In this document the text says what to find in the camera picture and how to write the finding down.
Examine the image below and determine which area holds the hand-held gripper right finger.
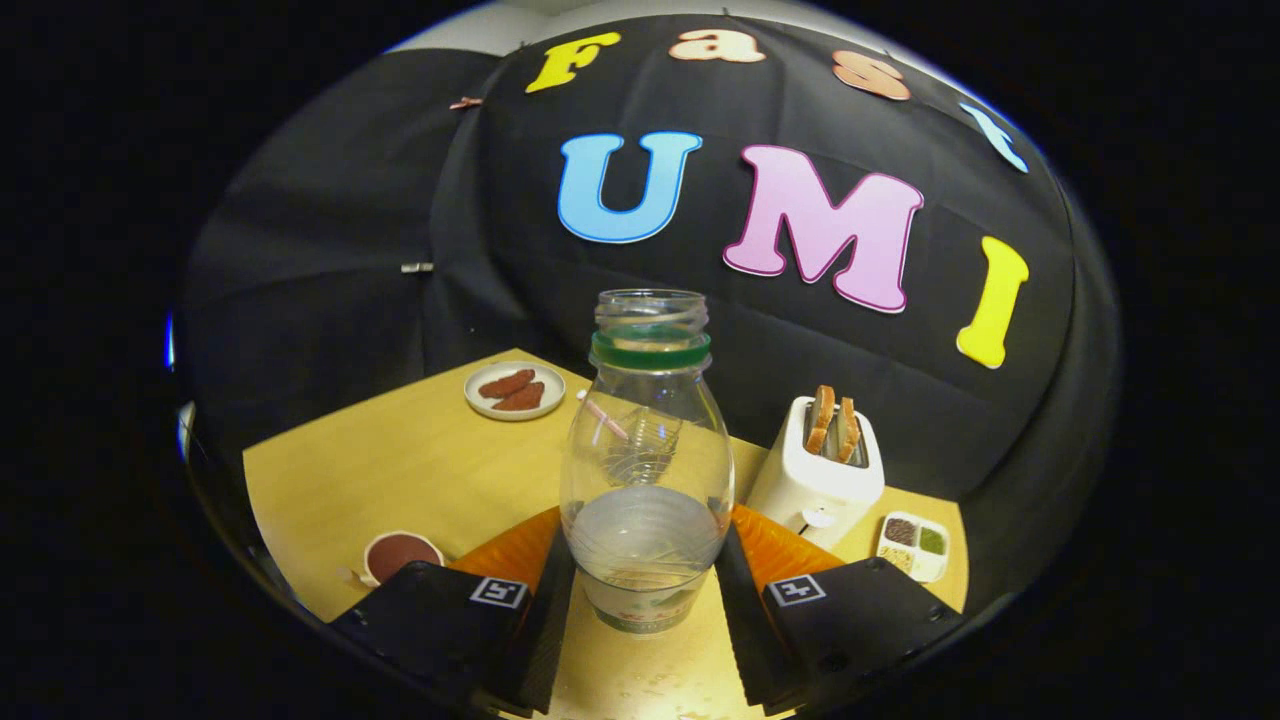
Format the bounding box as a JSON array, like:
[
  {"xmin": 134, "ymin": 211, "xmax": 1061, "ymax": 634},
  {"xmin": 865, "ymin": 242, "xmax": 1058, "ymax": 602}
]
[{"xmin": 715, "ymin": 505, "xmax": 966, "ymax": 716}]

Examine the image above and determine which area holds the white round plate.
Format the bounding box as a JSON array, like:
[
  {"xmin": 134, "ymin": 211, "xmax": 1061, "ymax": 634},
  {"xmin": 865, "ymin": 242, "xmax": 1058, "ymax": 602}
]
[{"xmin": 464, "ymin": 361, "xmax": 567, "ymax": 422}]

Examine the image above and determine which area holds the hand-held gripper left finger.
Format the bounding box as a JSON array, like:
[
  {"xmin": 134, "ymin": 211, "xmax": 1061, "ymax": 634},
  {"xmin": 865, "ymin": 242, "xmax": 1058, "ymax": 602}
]
[{"xmin": 330, "ymin": 507, "xmax": 578, "ymax": 716}]

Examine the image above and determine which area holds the white divided seasoning dish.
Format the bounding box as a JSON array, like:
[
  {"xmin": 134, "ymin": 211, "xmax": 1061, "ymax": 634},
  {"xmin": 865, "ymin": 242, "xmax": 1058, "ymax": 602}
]
[{"xmin": 876, "ymin": 512, "xmax": 951, "ymax": 584}]

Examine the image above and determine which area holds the wooden table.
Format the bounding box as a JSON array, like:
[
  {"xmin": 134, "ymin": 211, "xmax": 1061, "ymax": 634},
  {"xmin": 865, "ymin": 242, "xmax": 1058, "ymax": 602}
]
[{"xmin": 243, "ymin": 348, "xmax": 971, "ymax": 720}]

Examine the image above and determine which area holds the clear plastic juice bottle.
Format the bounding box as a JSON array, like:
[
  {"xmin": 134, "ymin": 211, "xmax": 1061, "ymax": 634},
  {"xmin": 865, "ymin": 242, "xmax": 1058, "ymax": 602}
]
[{"xmin": 560, "ymin": 289, "xmax": 736, "ymax": 636}]

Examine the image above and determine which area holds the cream cup with wooden handle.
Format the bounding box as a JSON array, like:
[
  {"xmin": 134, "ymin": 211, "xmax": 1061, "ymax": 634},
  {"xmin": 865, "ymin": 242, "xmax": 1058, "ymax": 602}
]
[{"xmin": 350, "ymin": 530, "xmax": 446, "ymax": 589}]

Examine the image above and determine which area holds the white toaster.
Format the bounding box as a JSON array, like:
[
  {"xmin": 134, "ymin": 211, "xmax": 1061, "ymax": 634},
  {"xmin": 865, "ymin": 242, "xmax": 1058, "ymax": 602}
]
[{"xmin": 745, "ymin": 396, "xmax": 886, "ymax": 549}]

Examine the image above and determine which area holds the black backdrop cloth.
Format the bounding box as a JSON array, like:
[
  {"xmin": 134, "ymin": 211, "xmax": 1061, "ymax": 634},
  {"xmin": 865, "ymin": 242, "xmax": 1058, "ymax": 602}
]
[{"xmin": 180, "ymin": 15, "xmax": 1121, "ymax": 611}]

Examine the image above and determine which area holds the pink striped straw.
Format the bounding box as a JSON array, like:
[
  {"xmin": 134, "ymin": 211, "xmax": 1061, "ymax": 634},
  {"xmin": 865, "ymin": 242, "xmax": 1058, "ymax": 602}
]
[{"xmin": 577, "ymin": 390, "xmax": 631, "ymax": 442}]

